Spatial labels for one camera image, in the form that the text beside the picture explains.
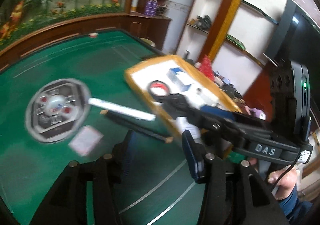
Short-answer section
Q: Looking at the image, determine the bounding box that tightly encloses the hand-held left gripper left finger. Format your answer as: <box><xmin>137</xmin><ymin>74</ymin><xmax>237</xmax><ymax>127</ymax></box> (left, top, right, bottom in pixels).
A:
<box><xmin>30</xmin><ymin>130</ymin><xmax>135</xmax><ymax>225</ymax></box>

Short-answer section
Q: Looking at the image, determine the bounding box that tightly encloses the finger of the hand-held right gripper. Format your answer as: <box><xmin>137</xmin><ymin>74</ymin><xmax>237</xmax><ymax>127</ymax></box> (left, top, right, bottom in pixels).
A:
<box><xmin>164</xmin><ymin>101</ymin><xmax>270</xmax><ymax>148</ymax></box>
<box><xmin>160</xmin><ymin>93</ymin><xmax>270</xmax><ymax>138</ymax></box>

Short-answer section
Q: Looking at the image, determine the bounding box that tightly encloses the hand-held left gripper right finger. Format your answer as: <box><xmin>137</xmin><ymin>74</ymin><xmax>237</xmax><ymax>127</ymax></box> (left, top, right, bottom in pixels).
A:
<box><xmin>181</xmin><ymin>130</ymin><xmax>290</xmax><ymax>225</ymax></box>

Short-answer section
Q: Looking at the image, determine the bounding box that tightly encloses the white yellow-taped foam tray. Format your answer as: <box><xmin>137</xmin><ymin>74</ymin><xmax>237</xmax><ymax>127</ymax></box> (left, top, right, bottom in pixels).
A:
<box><xmin>124</xmin><ymin>54</ymin><xmax>242</xmax><ymax>140</ymax></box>

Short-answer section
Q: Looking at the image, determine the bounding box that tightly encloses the person's right hand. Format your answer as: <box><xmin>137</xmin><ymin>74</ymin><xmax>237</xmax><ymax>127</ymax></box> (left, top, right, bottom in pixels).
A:
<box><xmin>266</xmin><ymin>166</ymin><xmax>299</xmax><ymax>200</ymax></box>

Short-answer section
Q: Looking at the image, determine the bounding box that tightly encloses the blue white carton box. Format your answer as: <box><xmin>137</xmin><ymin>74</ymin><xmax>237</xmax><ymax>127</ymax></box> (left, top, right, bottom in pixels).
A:
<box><xmin>167</xmin><ymin>67</ymin><xmax>198</xmax><ymax>91</ymax></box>

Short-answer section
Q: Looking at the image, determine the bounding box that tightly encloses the black electrical tape roll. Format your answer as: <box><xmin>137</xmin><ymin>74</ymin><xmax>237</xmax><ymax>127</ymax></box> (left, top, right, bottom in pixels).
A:
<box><xmin>146</xmin><ymin>80</ymin><xmax>172</xmax><ymax>101</ymax></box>

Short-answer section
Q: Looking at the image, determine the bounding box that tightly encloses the thin black rod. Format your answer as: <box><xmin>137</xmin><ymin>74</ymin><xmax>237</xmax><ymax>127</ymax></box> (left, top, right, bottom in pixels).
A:
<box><xmin>100</xmin><ymin>109</ymin><xmax>173</xmax><ymax>143</ymax></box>

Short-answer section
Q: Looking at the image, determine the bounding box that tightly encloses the wooden sideboard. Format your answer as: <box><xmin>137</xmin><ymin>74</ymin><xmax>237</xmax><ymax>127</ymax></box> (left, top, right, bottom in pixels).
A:
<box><xmin>244</xmin><ymin>85</ymin><xmax>273</xmax><ymax>120</ymax></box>

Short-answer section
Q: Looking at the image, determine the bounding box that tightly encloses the red plastic bag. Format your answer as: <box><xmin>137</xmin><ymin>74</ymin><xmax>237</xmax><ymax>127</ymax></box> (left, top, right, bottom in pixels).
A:
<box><xmin>201</xmin><ymin>55</ymin><xmax>215</xmax><ymax>80</ymax></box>

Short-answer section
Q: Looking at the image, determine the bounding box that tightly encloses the white flat card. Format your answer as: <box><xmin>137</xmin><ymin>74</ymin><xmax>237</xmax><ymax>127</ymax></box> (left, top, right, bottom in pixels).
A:
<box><xmin>68</xmin><ymin>125</ymin><xmax>104</xmax><ymax>157</ymax></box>

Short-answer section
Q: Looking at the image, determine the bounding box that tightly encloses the white marker pen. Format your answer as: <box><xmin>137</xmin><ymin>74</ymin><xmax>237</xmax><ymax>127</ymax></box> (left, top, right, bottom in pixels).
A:
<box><xmin>88</xmin><ymin>97</ymin><xmax>156</xmax><ymax>122</ymax></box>

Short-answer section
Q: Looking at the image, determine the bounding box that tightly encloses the wooden corner cabinet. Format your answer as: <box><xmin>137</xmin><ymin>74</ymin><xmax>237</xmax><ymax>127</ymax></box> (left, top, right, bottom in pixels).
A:
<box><xmin>129</xmin><ymin>12</ymin><xmax>173</xmax><ymax>51</ymax></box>

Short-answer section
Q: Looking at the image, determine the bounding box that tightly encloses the black flat screen monitor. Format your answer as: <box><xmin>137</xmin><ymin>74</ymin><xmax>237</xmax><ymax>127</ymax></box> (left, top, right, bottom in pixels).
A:
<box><xmin>265</xmin><ymin>0</ymin><xmax>320</xmax><ymax>105</ymax></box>

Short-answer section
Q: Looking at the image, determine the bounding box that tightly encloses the green flat board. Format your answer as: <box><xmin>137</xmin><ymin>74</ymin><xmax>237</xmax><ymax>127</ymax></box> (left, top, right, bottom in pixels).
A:
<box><xmin>225</xmin><ymin>35</ymin><xmax>247</xmax><ymax>49</ymax></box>

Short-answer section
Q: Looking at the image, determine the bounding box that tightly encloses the black tool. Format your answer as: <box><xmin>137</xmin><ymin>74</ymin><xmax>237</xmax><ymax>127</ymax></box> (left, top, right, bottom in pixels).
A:
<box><xmin>196</xmin><ymin>15</ymin><xmax>212</xmax><ymax>29</ymax></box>

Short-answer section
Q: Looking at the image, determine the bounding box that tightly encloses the grey table control panel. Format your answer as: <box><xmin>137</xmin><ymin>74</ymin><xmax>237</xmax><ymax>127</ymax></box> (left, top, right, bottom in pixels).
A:
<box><xmin>25</xmin><ymin>78</ymin><xmax>92</xmax><ymax>144</ymax></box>

